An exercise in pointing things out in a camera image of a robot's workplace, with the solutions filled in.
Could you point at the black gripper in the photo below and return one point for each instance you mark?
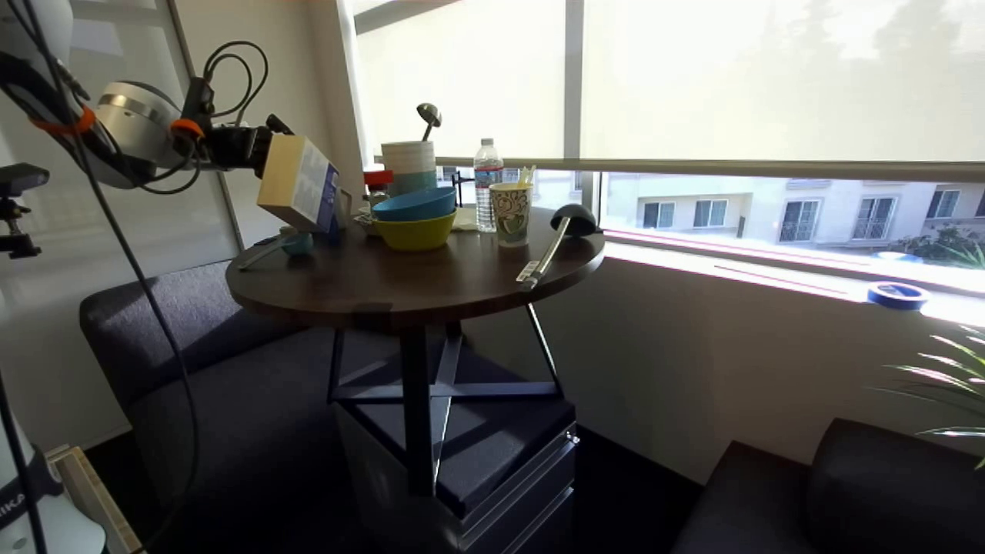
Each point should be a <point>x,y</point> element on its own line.
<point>235,146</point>

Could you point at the square wooden box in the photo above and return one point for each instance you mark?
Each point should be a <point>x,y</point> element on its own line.
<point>294,184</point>

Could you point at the red container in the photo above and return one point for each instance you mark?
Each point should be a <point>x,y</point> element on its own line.
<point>376,180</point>

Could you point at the white and teal utensil crock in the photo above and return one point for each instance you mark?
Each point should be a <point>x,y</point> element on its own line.
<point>412,158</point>

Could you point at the metal ladle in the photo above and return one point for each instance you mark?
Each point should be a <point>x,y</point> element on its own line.
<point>430,111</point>

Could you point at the blue bowl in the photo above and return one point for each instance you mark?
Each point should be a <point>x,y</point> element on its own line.
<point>416,203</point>

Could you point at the yellow-green bowl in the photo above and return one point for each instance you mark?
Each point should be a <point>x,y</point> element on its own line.
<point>416,235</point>

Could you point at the white roller window blind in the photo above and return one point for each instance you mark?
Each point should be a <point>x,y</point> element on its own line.
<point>781,71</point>
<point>463,71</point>

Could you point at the clear plastic water bottle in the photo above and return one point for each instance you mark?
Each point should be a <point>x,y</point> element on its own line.
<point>487,180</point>

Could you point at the round wooden table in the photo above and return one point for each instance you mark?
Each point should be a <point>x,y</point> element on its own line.
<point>440,279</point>

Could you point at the glass jar with contents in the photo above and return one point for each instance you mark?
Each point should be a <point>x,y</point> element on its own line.
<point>508,217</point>

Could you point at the pale yellow small container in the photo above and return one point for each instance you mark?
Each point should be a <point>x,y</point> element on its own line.
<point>528,177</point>

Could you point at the dark grey fabric sofa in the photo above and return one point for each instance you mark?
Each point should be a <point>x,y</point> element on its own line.
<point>246,411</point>

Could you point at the silver flat metal tool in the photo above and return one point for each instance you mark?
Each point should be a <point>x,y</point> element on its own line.
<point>544,255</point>

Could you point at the black round object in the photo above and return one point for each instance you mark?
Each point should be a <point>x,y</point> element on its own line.
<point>573,217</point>

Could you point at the white device with black band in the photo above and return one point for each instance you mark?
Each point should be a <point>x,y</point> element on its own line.
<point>64,527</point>

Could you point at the blue tape roll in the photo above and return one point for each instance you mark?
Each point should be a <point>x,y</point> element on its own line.
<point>896,295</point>

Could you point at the dark leather armchair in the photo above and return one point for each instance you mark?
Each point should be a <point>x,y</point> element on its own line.
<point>872,492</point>

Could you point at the green potted plant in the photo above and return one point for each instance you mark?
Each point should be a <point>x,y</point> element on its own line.
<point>950,379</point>

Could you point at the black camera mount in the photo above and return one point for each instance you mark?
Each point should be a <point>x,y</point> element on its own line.
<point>20,211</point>

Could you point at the light wooden frame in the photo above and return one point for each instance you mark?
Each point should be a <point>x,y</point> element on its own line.
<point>96,503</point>

